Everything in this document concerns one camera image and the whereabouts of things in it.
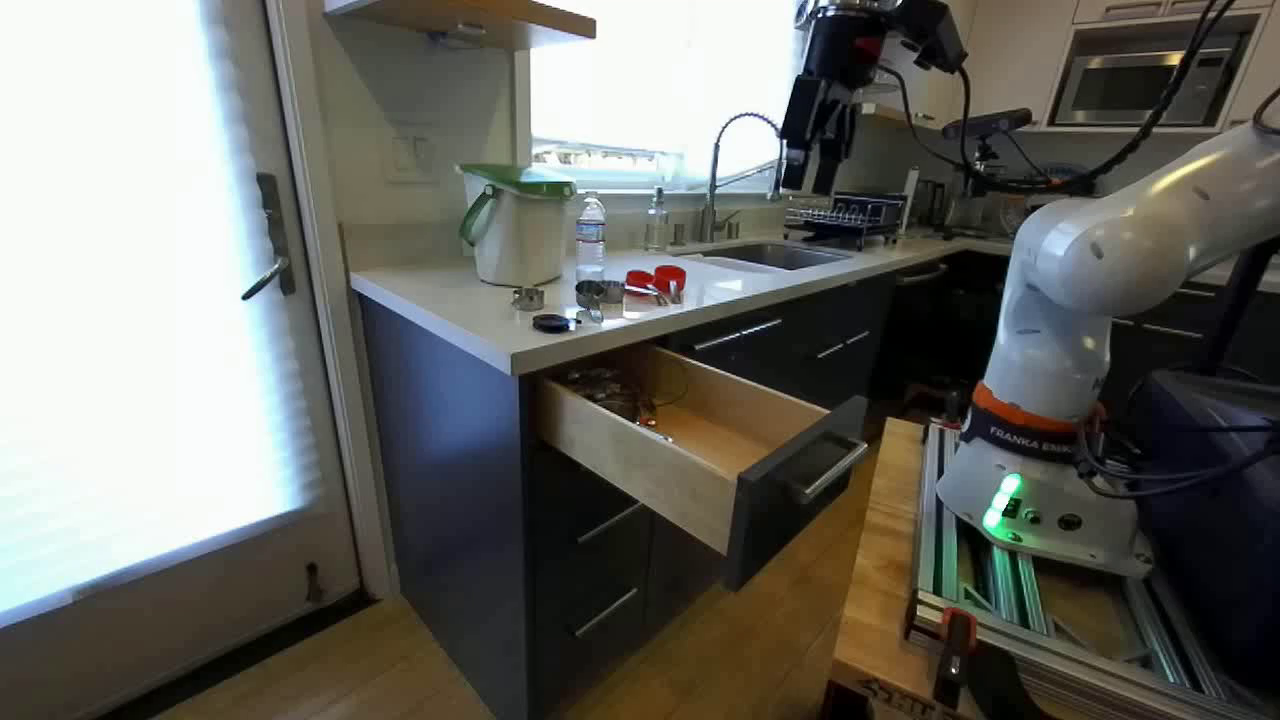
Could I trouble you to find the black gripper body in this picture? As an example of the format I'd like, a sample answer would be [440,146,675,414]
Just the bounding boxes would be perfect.
[777,6,890,150]

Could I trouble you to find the wooden drawer with dark front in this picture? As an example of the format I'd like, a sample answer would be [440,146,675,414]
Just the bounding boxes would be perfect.
[536,339,870,593]

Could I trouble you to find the black dish rack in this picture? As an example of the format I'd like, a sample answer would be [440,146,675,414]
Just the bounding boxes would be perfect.
[785,190,920,251]

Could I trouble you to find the chrome curved faucet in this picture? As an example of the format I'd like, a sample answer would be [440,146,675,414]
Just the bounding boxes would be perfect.
[701,109,793,249]

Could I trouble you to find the steel kitchen sink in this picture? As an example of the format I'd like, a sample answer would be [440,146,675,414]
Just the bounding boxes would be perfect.
[696,237,854,275]

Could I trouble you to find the clear soap dispenser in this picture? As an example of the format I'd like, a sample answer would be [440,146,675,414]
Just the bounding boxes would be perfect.
[645,184,672,258]

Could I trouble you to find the bright kitchen window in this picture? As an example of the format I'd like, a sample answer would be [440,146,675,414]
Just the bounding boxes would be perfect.
[529,0,809,193]

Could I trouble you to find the dark low cabinet row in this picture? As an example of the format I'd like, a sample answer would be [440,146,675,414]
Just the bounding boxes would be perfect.
[863,246,1280,417]

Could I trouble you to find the clear plastic water bottle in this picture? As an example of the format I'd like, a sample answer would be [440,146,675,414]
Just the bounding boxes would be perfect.
[572,193,613,284]

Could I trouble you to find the small dark cup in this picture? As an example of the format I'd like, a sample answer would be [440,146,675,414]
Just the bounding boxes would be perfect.
[572,275,626,322]

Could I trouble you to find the white bucket with green lid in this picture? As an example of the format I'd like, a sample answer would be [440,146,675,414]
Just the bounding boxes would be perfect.
[454,160,579,294]

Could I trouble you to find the steel built-in microwave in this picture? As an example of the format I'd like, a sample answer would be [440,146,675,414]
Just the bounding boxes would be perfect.
[1048,11,1262,132]

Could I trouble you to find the wooden cart top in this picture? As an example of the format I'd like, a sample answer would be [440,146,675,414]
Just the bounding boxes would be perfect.
[818,414,942,720]

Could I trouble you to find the black slanted stand pole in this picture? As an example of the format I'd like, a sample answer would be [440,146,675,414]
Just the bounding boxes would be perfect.
[1194,237,1280,379]

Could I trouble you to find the dark kitchen cabinet white countertop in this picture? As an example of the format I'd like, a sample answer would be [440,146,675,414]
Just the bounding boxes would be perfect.
[347,231,967,720]

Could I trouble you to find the red clamp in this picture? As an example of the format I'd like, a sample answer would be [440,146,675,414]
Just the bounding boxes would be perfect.
[926,606,980,712]

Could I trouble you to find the dark blue box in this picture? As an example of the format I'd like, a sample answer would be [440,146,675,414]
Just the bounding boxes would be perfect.
[1126,368,1280,700]

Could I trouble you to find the white glass door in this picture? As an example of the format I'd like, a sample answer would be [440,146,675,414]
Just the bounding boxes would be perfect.
[0,0,367,720]

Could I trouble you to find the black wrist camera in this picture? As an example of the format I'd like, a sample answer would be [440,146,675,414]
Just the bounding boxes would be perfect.
[887,0,972,78]

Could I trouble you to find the black camera on stand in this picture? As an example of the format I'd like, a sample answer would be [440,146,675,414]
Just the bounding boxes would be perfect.
[935,104,1040,196]

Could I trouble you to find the tangled wire bundle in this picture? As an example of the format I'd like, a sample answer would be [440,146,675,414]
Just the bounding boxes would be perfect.
[557,359,669,432]

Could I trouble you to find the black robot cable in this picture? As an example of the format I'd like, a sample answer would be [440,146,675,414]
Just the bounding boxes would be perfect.
[870,0,1242,200]

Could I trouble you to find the wooden wall shelf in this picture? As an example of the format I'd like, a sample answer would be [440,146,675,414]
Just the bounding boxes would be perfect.
[318,0,599,52]

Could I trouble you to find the white wall outlet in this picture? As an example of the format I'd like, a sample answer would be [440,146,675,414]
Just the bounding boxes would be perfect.
[383,123,440,190]

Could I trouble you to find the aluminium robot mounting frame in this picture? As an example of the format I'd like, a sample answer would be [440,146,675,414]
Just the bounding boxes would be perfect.
[899,417,1280,720]

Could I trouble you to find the dark metal door handle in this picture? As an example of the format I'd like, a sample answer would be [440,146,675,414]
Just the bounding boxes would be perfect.
[236,169,300,305]

